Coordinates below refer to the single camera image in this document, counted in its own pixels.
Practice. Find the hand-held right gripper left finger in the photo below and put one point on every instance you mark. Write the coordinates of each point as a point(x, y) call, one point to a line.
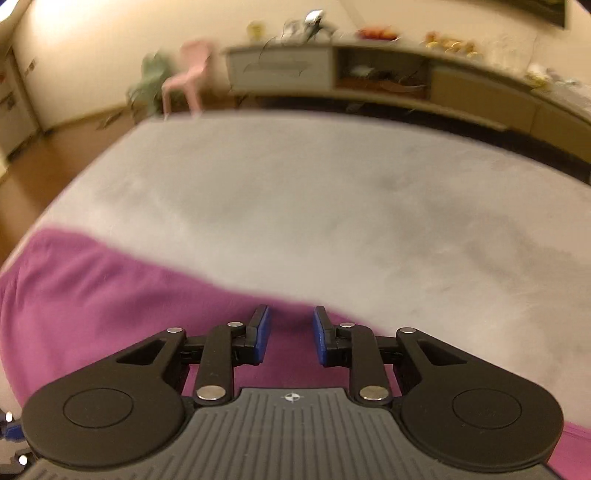
point(261, 334)

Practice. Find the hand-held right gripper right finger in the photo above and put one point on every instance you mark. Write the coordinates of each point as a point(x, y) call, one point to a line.
point(320, 334)

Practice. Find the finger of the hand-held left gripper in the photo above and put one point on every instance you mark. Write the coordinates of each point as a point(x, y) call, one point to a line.
point(9, 431)

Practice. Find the purple garment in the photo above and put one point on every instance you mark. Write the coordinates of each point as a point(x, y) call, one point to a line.
point(92, 300)

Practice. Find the dark clutter in sideboard shelf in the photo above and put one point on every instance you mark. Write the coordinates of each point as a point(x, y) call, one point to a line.
point(383, 78)

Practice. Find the long low sideboard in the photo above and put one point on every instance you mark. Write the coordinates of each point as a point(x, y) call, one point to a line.
point(281, 69)

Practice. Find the pink plastic chair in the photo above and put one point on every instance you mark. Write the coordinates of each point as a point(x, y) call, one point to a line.
point(189, 74)

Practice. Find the green potted plant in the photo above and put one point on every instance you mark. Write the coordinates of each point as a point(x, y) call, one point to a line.
point(150, 81)

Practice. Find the small yellow box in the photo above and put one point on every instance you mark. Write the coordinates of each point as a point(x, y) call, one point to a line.
point(256, 30)

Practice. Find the red fruit plate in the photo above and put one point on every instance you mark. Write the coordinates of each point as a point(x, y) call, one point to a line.
point(377, 34)

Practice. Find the small gold ornament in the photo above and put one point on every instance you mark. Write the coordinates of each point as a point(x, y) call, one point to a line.
point(434, 40)
point(470, 49)
point(452, 45)

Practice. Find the white cabinet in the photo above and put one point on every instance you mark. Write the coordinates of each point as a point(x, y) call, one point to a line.
point(16, 106)

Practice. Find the yellow-green tissue box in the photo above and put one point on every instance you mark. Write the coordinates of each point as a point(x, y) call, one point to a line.
point(539, 74)

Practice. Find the dark framed wall picture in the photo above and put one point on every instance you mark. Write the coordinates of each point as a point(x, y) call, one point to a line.
point(540, 10)

